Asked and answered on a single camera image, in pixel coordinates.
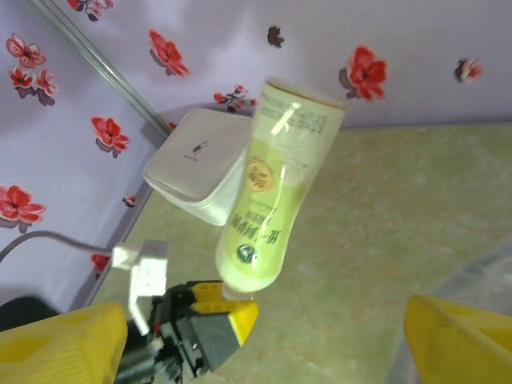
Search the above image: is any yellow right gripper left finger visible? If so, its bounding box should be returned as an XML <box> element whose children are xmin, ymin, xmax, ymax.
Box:
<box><xmin>0</xmin><ymin>302</ymin><xmax>130</xmax><ymax>384</ymax></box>

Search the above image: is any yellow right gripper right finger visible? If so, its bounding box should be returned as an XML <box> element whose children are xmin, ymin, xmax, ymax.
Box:
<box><xmin>403</xmin><ymin>294</ymin><xmax>512</xmax><ymax>384</ymax></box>

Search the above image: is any green lotion bottle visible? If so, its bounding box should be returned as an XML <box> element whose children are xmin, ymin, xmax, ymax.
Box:
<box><xmin>214</xmin><ymin>78</ymin><xmax>347</xmax><ymax>302</ymax></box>

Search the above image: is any white lidded plastic box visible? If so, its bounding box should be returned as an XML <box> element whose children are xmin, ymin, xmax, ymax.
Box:
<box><xmin>142</xmin><ymin>106</ymin><xmax>255</xmax><ymax>228</ymax></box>

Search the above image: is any grey left arm cable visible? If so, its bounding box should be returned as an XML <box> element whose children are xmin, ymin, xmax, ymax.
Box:
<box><xmin>0</xmin><ymin>230</ymin><xmax>117</xmax><ymax>265</ymax></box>

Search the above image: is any aluminium frame post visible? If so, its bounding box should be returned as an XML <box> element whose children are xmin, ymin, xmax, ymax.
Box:
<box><xmin>23</xmin><ymin>0</ymin><xmax>173</xmax><ymax>139</ymax></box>

